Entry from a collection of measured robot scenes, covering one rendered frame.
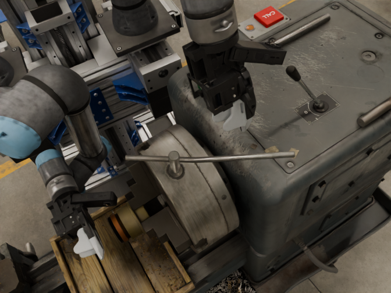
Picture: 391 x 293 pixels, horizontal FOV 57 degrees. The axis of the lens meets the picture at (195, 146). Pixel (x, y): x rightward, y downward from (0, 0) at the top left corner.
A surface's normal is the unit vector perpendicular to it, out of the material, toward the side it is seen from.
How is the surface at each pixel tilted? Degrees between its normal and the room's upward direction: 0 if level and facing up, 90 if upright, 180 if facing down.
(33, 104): 40
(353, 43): 0
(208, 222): 63
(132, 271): 0
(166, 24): 0
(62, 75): 47
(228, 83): 75
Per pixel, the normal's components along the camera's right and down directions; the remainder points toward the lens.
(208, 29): -0.17, 0.71
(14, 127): 0.56, -0.04
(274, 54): 0.44, 0.52
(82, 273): -0.11, -0.54
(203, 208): 0.33, 0.17
